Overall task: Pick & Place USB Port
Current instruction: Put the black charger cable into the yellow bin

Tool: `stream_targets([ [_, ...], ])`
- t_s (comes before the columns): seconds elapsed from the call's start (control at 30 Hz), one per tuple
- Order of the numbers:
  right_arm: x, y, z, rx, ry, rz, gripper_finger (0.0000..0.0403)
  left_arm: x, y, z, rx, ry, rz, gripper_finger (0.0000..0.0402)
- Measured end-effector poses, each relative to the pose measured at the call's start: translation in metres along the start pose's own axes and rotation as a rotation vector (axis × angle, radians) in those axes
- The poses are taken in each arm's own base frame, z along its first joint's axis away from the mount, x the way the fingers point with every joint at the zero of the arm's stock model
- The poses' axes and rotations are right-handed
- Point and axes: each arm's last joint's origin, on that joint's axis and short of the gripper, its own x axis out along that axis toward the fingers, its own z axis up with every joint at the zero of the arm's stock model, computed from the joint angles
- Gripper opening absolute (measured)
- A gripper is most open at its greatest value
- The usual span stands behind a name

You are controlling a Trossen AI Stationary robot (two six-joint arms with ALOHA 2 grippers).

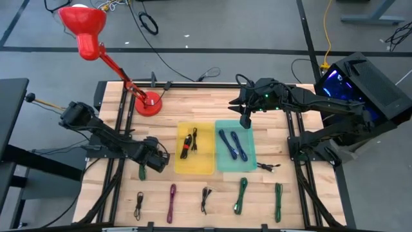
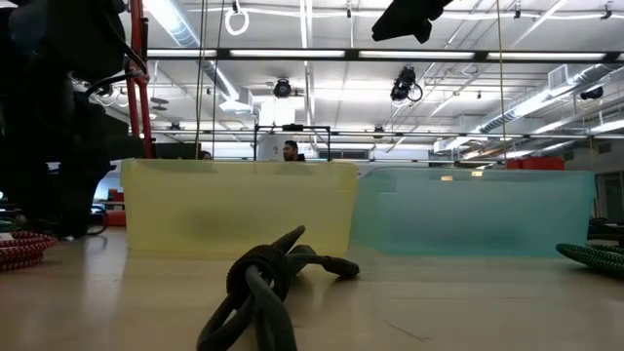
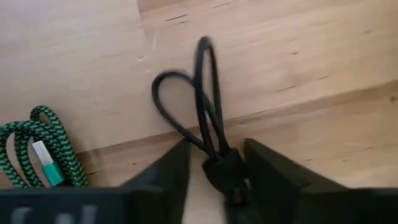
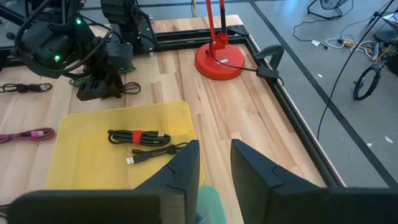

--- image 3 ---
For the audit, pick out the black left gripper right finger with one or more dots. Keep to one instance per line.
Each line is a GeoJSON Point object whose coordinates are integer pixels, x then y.
{"type": "Point", "coordinates": [270, 177]}

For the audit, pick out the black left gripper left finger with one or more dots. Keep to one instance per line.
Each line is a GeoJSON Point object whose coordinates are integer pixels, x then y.
{"type": "Point", "coordinates": [168, 174]}

